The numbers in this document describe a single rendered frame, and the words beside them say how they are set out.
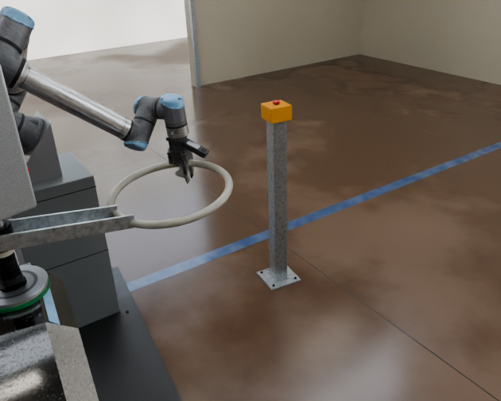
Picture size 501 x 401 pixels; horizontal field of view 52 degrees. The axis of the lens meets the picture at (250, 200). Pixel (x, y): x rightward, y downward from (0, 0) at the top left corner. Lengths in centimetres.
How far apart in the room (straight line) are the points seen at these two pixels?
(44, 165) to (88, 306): 81
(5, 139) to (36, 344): 59
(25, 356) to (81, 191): 113
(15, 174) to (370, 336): 191
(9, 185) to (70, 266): 125
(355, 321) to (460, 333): 53
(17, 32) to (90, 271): 130
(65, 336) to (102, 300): 125
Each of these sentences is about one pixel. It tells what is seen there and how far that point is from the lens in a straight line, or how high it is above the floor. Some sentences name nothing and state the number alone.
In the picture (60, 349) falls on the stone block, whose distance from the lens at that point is 166.
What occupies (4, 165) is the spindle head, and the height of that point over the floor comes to 132.
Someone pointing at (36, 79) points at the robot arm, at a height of 142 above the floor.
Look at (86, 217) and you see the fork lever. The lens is 189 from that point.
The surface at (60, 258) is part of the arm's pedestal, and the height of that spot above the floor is 46.
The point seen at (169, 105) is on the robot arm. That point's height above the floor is 127.
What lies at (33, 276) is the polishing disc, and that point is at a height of 90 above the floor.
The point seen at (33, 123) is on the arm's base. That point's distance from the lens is 259.
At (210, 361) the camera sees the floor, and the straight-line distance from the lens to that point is 264.
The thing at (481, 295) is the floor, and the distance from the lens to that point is 320.
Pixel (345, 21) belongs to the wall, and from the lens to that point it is 875.
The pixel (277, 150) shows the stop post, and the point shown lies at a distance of 269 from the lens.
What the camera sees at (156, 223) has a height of 97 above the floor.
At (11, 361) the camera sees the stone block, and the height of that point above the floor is 81.
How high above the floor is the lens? 185
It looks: 28 degrees down
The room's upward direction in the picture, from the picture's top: 2 degrees counter-clockwise
